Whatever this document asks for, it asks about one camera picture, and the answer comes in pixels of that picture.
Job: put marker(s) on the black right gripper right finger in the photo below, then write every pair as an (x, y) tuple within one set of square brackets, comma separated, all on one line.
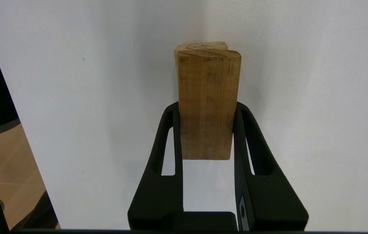
[(268, 201)]

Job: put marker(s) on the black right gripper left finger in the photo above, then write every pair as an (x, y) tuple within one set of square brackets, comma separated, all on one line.
[(154, 195)]

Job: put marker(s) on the rectangular wooden building block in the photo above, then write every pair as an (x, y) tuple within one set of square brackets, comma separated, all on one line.
[(208, 104)]

